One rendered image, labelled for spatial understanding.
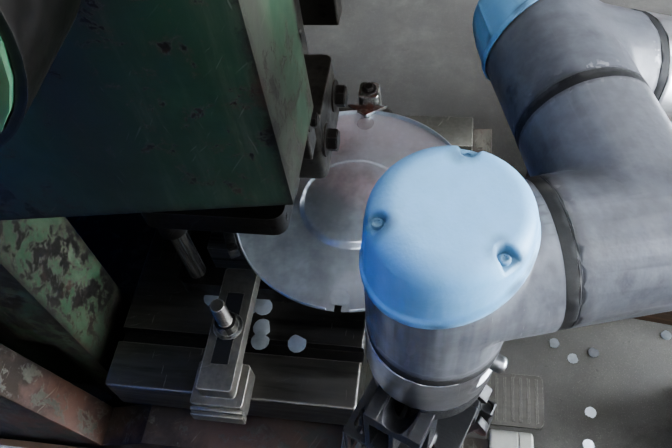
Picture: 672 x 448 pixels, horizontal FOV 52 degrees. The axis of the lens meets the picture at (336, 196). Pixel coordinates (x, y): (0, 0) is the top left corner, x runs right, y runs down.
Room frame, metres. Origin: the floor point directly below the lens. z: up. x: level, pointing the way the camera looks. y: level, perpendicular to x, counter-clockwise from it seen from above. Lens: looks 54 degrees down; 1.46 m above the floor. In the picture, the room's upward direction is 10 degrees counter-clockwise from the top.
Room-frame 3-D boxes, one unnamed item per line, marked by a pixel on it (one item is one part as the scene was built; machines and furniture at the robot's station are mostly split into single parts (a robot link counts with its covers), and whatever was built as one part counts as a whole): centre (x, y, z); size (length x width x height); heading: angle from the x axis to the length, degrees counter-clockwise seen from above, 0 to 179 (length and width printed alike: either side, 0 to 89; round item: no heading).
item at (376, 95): (0.65, -0.07, 0.75); 0.03 x 0.03 x 0.10; 74
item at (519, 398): (0.48, -0.03, 0.14); 0.59 x 0.10 x 0.05; 74
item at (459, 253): (0.16, -0.05, 1.17); 0.09 x 0.08 x 0.11; 91
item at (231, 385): (0.35, 0.15, 0.76); 0.17 x 0.06 x 0.10; 164
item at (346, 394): (0.52, 0.10, 0.68); 0.45 x 0.30 x 0.06; 164
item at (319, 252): (0.48, -0.02, 0.78); 0.29 x 0.29 x 0.01
